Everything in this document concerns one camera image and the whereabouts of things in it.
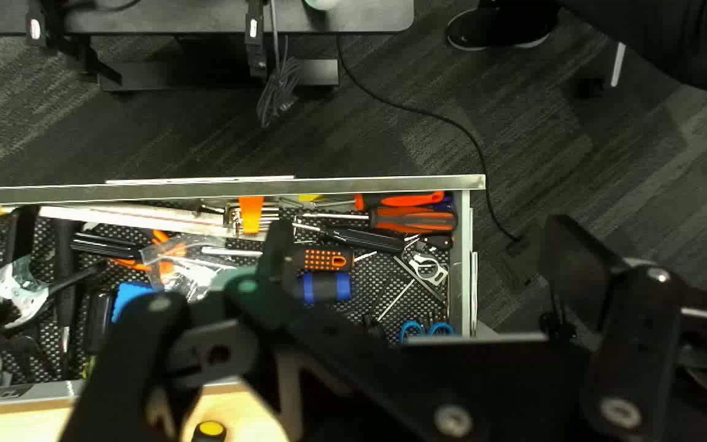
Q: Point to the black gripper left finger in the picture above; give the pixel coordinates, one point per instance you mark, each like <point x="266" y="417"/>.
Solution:
<point x="136" y="360"/>

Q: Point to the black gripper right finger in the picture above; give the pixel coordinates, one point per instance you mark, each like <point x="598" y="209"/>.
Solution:
<point x="636" y="353"/>

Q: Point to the black screwdriver with yellow cap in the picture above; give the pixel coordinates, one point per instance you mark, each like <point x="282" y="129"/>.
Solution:
<point x="209" y="431"/>

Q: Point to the grey metal tool drawer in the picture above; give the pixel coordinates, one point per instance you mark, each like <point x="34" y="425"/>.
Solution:
<point x="206" y="187"/>

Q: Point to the clear screwdriver with orange cap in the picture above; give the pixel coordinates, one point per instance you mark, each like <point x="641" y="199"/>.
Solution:
<point x="250" y="215"/>

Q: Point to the bright orange screwdriver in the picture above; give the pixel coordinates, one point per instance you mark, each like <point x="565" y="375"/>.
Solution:
<point x="411" y="199"/>

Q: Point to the blue plastic box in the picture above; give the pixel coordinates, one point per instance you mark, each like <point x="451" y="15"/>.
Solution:
<point x="129" y="299"/>

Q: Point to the clear plastic bag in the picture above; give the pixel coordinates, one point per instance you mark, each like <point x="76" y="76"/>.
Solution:
<point x="183" y="267"/>

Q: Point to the silver metal pliers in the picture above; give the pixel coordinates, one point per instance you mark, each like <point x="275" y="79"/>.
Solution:
<point x="14" y="285"/>

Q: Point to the silver metal clamp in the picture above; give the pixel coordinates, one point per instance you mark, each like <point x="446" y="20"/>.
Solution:
<point x="425" y="263"/>

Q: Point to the white strip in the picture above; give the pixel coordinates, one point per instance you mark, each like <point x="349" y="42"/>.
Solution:
<point x="616" y="64"/>

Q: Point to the black tripod leg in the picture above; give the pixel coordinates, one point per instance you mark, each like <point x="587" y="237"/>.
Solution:
<point x="85" y="57"/>

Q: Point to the dark trouser leg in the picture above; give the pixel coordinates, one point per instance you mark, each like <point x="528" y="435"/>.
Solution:
<point x="674" y="32"/>

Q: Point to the black shoe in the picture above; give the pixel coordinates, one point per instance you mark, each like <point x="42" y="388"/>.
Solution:
<point x="497" y="27"/>

